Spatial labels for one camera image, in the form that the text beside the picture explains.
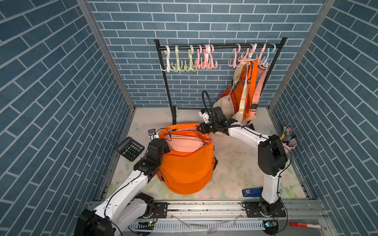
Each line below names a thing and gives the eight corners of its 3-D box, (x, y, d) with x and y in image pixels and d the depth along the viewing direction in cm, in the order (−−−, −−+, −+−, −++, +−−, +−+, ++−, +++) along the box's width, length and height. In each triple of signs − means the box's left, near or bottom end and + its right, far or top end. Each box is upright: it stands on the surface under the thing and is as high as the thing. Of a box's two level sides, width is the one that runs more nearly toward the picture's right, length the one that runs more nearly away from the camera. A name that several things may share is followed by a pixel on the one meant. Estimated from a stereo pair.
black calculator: (116, 151, 97) (114, 148, 95) (129, 138, 104) (128, 136, 101) (131, 162, 92) (130, 160, 90) (145, 148, 99) (143, 146, 97)
